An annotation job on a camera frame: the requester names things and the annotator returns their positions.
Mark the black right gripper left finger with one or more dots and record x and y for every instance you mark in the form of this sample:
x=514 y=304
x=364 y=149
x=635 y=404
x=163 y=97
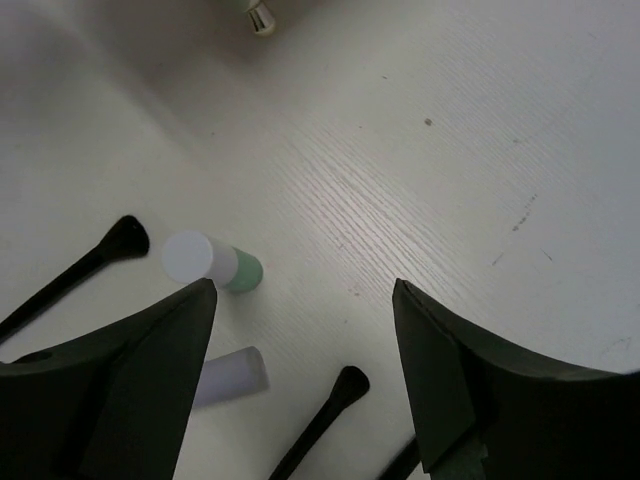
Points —
x=111 y=404

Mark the lavender white tube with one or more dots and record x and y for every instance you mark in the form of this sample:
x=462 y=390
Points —
x=231 y=377

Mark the black fan brush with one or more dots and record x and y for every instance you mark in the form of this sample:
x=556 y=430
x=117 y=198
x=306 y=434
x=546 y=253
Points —
x=404 y=462

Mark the small black makeup brush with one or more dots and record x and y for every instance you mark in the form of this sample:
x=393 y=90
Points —
x=350 y=386

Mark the cream round drawer organizer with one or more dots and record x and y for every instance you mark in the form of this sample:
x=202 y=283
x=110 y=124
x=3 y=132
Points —
x=260 y=18

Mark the green bottle white cap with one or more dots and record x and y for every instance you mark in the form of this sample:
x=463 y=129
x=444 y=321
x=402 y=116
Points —
x=190 y=255

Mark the black powder brush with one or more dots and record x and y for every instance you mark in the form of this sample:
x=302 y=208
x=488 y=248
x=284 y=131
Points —
x=127 y=239

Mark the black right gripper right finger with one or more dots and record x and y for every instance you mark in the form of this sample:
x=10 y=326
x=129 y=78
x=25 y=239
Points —
x=484 y=407

